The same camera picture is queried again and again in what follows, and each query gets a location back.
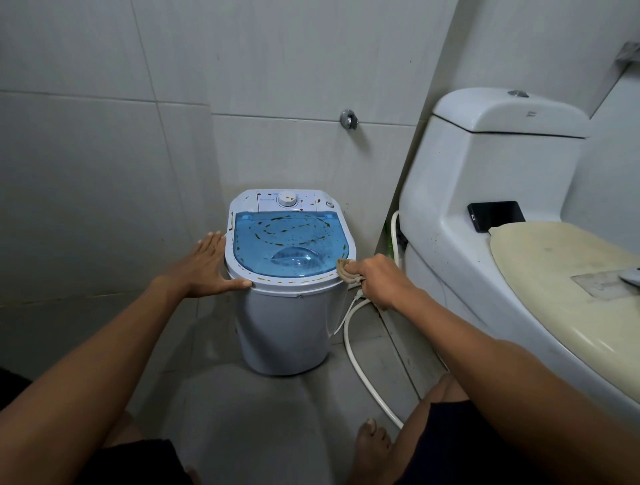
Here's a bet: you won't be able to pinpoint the thin white power cable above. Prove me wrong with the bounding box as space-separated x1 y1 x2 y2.
333 287 364 335

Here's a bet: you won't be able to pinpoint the person's right hand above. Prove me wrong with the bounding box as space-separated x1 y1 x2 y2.
343 254 417 311

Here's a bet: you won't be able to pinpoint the person's left leg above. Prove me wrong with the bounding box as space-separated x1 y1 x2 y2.
101 410 202 485

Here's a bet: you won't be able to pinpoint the person's right forearm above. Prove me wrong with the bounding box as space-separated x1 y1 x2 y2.
384 287 640 485

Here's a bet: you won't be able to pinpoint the blue transparent washer lid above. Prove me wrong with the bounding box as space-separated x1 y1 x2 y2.
233 211 350 279

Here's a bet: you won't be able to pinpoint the person's left forearm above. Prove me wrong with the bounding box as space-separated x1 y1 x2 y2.
0 274 189 485

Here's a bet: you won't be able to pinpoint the person's leg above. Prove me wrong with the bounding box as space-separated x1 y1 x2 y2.
101 410 202 485
348 372 472 485

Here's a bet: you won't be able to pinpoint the person's right leg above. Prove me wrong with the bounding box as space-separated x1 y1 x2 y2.
348 372 472 485

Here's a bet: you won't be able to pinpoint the person's left hand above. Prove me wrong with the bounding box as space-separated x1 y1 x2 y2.
164 231 253 300

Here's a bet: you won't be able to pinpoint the black smartphone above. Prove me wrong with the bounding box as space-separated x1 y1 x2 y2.
467 201 527 234

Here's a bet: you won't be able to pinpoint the white mini washing machine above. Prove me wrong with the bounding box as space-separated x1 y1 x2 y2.
224 189 357 376

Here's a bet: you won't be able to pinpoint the cream toilet seat lid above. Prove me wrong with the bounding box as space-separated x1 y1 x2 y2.
489 221 640 406

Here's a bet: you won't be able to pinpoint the white toilet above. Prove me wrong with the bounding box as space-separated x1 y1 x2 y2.
398 87 640 431

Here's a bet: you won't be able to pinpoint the black shorts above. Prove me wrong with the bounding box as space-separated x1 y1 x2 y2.
75 399 566 485

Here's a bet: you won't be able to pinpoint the white flexible hose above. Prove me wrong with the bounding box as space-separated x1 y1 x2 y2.
342 210 405 430

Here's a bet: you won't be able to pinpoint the grey sheet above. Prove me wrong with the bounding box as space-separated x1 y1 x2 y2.
570 269 640 301

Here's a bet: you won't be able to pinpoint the beige cleaning cloth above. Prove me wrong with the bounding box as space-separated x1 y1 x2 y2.
335 258 363 286

